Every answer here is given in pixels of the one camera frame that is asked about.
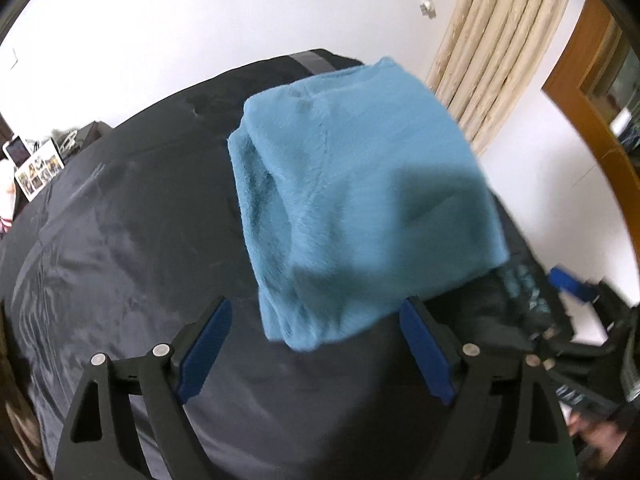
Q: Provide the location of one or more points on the wooden framed mirror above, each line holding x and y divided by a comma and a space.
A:
590, 125

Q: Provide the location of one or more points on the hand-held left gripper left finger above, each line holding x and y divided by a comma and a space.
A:
206, 355

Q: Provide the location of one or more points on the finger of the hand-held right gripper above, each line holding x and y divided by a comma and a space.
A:
575, 346
570, 286

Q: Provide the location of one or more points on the beige curtain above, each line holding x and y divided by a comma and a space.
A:
495, 50

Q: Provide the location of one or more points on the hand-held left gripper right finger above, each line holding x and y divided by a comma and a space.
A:
425, 355

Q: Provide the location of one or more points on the blue fuzzy towel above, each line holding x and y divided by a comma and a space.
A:
360, 170

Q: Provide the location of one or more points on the pink pillow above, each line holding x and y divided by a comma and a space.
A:
5, 195

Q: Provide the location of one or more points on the white tablet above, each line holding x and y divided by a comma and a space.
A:
17, 152

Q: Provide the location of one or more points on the black sheet covered table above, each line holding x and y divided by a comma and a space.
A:
150, 240

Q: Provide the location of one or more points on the black bedside device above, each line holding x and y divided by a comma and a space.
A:
80, 137

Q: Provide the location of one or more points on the photo collage sheet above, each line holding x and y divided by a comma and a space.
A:
40, 170

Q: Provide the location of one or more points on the brown patterned cloth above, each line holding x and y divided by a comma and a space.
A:
17, 420

